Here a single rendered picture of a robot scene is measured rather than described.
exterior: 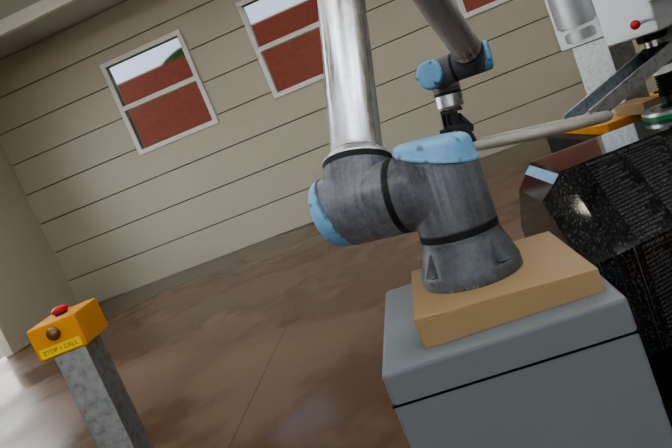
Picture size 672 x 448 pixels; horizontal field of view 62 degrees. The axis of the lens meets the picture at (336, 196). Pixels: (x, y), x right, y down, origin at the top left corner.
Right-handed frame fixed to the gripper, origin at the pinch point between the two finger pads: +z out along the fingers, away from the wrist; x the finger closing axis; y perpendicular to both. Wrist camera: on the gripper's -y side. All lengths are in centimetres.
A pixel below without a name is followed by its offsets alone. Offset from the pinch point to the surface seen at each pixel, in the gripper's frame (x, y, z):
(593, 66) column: 21, -120, -25
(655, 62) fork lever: 56, -44, -18
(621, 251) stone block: 44, 6, 33
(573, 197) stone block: 31.2, -4.4, 17.2
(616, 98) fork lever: 45, -26, -10
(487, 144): 18.8, 24.1, -6.8
